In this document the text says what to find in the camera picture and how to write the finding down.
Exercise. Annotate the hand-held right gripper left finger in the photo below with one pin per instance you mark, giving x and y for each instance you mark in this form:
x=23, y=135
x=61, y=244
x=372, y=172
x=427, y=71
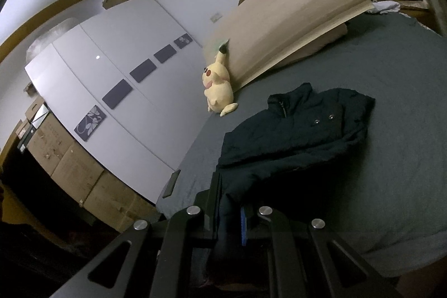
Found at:
x=213, y=207

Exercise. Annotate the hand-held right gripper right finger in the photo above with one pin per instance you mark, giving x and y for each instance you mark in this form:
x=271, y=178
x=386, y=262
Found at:
x=243, y=226

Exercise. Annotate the dark navy jacket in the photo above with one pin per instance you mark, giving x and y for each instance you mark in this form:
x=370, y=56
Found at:
x=297, y=144

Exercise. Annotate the black rectangular object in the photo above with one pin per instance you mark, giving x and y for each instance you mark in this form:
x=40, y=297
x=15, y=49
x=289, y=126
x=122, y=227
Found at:
x=171, y=183

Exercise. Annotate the large cardboard box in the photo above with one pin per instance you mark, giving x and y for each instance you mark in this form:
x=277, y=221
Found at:
x=118, y=203
x=49, y=144
x=76, y=175

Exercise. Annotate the yellow plush toy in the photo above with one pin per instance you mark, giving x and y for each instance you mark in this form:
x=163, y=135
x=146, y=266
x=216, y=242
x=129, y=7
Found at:
x=218, y=88

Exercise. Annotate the white wardrobe with dark panels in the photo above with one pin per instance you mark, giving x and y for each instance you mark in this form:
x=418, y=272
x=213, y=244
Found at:
x=87, y=74

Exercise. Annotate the brown pillow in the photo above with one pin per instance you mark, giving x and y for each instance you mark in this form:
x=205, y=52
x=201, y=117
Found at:
x=314, y=46

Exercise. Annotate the shiny silver sheet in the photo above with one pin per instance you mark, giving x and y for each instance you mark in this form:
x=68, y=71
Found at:
x=40, y=116

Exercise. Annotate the beige headboard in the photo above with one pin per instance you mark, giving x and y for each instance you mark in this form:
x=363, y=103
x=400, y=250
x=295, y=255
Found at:
x=286, y=22

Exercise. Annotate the clear plastic bundle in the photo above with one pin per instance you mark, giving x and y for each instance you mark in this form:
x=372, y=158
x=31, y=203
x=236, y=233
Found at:
x=49, y=39

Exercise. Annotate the white cloth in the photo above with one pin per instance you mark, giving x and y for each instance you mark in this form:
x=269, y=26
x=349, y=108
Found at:
x=384, y=7

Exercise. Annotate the flat cardboard box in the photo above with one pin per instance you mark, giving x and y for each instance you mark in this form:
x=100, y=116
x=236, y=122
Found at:
x=415, y=9

